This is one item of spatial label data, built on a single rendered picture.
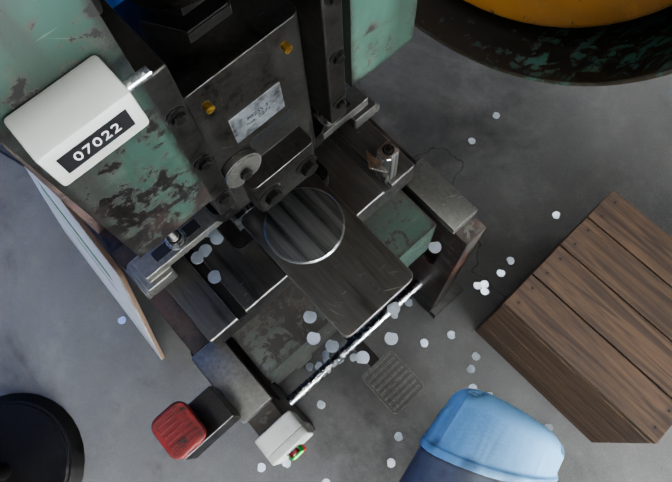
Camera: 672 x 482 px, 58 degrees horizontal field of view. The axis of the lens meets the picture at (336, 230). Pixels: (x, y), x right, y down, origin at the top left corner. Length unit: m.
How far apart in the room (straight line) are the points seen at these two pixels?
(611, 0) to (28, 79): 0.55
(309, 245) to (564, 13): 0.46
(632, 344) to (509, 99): 0.88
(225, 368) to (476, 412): 0.71
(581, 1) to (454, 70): 1.29
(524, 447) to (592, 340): 1.04
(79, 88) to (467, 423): 0.31
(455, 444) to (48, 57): 0.33
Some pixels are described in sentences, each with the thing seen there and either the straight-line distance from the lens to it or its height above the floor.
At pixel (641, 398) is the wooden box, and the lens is 1.43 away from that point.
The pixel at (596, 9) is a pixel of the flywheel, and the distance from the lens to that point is 0.73.
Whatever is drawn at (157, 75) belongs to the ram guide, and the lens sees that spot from 0.49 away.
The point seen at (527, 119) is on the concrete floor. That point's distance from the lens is 1.96.
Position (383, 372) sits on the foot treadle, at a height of 0.16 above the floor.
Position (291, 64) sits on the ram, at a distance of 0.67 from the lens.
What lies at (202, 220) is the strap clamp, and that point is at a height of 0.75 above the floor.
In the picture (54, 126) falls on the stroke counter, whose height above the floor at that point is 1.33.
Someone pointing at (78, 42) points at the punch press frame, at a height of 1.35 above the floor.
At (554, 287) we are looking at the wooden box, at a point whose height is 0.35.
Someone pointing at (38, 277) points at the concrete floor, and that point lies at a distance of 1.94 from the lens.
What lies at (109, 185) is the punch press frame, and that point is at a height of 1.20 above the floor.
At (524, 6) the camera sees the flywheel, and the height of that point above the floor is 1.05.
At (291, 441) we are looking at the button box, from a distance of 1.03.
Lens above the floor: 1.65
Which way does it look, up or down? 71 degrees down
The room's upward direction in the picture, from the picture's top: 6 degrees counter-clockwise
